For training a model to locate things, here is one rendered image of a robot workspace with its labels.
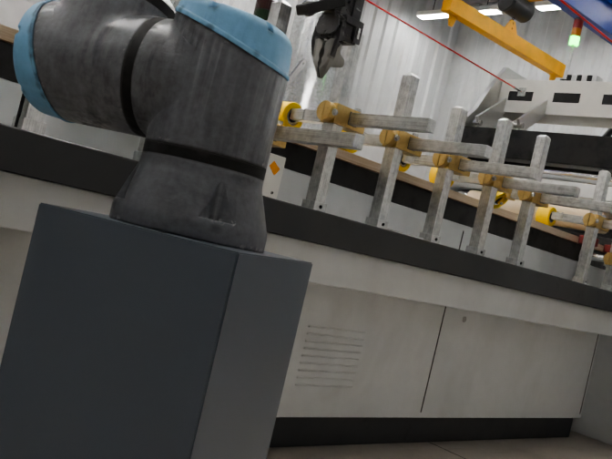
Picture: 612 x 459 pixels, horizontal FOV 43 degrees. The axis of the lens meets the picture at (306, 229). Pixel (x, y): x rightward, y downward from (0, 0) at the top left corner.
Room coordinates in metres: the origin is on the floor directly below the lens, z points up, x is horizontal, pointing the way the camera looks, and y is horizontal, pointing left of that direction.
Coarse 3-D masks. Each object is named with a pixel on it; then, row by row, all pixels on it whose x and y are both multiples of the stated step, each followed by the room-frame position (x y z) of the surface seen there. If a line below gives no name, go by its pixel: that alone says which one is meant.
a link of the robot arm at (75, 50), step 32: (64, 0) 0.97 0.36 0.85; (96, 0) 0.95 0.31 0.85; (128, 0) 0.95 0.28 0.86; (160, 0) 0.98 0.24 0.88; (32, 32) 0.95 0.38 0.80; (64, 32) 0.94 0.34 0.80; (96, 32) 0.93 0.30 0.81; (128, 32) 0.92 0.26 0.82; (32, 64) 0.95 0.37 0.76; (64, 64) 0.94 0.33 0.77; (96, 64) 0.92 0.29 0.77; (32, 96) 0.98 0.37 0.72; (64, 96) 0.96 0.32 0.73; (96, 96) 0.93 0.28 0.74; (128, 128) 0.96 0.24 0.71
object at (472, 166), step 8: (408, 160) 2.44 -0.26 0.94; (416, 160) 2.43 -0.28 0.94; (424, 160) 2.40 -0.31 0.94; (432, 160) 2.38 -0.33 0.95; (464, 160) 2.30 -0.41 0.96; (472, 160) 2.28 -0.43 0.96; (464, 168) 2.30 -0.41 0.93; (472, 168) 2.28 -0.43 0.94; (480, 168) 2.26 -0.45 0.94; (488, 168) 2.24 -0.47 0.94; (496, 168) 2.22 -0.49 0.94; (504, 168) 2.20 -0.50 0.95; (512, 168) 2.19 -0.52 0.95; (520, 168) 2.17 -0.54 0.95; (528, 168) 2.15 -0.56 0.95; (536, 168) 2.14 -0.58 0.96; (512, 176) 2.20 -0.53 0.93; (520, 176) 2.16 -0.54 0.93; (528, 176) 2.15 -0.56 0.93; (536, 176) 2.15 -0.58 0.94
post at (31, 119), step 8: (56, 0) 1.41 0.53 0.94; (24, 96) 1.41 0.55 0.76; (24, 104) 1.42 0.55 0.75; (24, 112) 1.41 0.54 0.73; (32, 112) 1.41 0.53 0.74; (40, 112) 1.42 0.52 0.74; (16, 120) 1.41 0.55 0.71; (24, 120) 1.40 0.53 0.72; (32, 120) 1.41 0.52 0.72; (40, 120) 1.42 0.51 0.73; (24, 128) 1.40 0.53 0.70; (32, 128) 1.41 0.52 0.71; (40, 128) 1.42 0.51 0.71
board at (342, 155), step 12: (0, 24) 1.54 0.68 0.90; (0, 36) 1.54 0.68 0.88; (12, 36) 1.56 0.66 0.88; (300, 144) 2.14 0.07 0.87; (336, 156) 2.25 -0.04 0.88; (348, 156) 2.28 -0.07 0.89; (372, 168) 2.37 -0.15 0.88; (408, 180) 2.49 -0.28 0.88; (420, 180) 2.53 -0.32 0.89; (456, 192) 2.68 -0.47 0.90; (468, 204) 2.74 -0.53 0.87; (504, 216) 2.91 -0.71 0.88; (516, 216) 2.97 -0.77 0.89; (540, 228) 3.11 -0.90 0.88; (552, 228) 3.17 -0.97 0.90; (576, 240) 3.33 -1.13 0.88
